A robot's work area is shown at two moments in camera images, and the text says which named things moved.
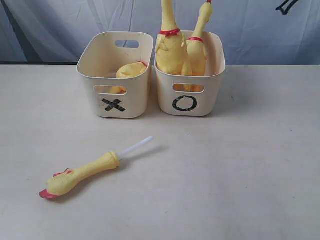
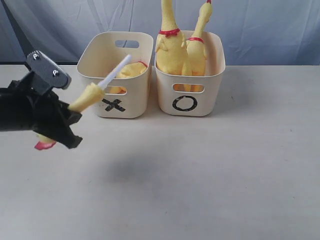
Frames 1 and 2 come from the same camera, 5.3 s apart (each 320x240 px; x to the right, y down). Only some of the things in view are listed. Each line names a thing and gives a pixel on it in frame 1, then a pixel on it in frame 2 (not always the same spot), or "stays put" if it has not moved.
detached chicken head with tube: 59,181 to 94,93
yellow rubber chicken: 171,48 stays put
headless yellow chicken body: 128,70 stays put
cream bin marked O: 183,95 stays put
